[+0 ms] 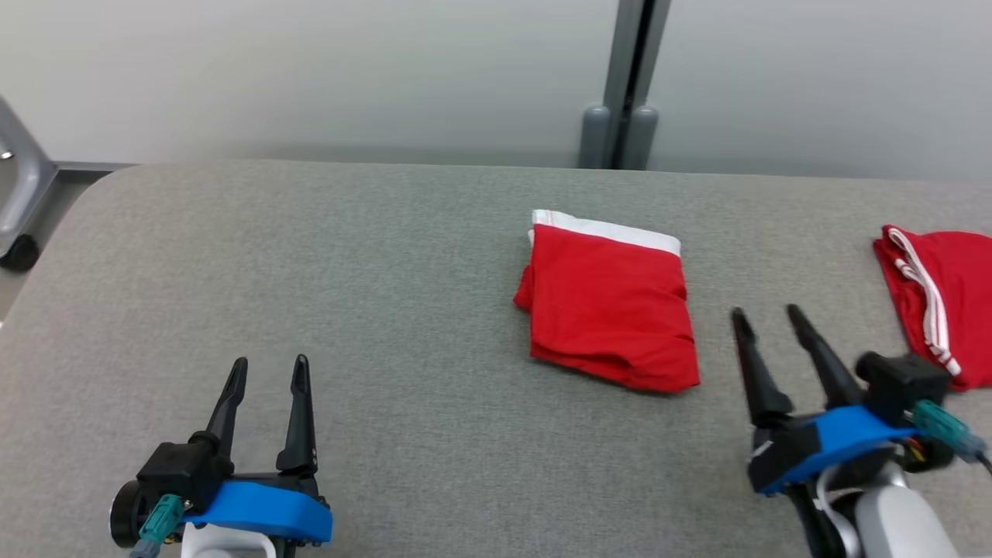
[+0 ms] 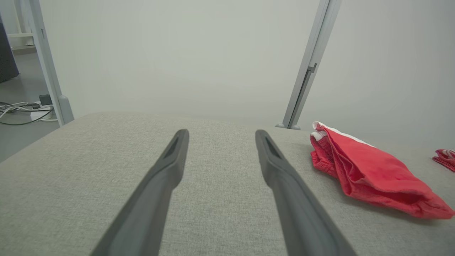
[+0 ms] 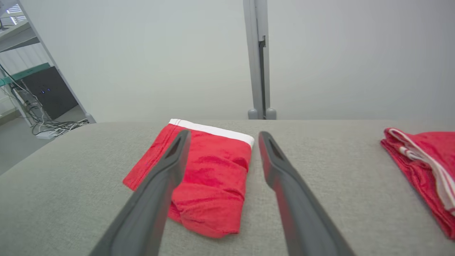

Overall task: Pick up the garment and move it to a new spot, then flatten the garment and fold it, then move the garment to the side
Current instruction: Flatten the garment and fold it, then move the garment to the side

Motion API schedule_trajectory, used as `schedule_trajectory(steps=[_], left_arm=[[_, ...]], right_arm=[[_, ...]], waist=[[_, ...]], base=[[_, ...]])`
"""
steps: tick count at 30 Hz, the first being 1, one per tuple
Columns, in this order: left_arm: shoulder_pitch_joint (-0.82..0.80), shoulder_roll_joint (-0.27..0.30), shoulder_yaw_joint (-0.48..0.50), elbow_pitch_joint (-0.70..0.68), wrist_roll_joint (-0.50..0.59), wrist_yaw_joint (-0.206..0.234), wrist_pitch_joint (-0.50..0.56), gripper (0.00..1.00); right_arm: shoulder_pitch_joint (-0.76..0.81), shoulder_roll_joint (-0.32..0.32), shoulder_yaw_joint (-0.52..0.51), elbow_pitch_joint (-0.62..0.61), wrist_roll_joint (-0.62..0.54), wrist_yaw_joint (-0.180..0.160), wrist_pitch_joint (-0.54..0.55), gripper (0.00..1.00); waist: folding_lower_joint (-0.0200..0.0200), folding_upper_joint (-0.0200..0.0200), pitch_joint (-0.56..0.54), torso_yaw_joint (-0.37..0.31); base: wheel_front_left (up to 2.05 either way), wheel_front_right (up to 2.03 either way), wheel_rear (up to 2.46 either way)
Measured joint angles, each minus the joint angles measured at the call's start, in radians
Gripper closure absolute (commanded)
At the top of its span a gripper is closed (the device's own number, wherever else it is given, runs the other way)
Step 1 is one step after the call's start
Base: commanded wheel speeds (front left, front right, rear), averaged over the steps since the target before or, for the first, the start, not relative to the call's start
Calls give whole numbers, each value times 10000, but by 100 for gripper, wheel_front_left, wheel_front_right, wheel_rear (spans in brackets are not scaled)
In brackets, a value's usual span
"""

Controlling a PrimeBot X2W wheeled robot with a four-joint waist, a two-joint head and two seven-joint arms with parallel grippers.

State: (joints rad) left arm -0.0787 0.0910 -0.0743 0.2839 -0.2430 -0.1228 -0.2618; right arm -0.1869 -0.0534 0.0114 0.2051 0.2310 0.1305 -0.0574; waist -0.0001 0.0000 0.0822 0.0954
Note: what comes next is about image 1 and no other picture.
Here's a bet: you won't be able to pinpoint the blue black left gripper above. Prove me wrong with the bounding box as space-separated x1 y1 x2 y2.
184 354 334 544

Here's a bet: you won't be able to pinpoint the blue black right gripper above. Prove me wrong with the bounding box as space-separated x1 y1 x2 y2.
731 304 916 498

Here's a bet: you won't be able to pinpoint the red shorts with white trim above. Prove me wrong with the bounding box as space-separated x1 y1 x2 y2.
873 225 992 392
513 209 702 394

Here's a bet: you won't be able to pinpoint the black caster wheel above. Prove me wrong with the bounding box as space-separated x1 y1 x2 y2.
0 234 40 272

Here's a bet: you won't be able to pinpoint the green left cable connector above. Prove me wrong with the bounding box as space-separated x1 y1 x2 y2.
128 494 187 558

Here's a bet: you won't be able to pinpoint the green cable connector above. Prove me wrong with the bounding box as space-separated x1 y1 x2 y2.
128 494 187 558
911 401 987 463

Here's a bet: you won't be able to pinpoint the green right cable connector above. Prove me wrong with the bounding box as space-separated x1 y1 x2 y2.
911 401 987 463

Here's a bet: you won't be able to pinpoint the grey metal frame leg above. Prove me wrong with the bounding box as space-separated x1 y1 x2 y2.
0 97 59 257

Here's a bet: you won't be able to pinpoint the grey double frame post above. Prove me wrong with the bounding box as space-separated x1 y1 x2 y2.
579 0 673 170

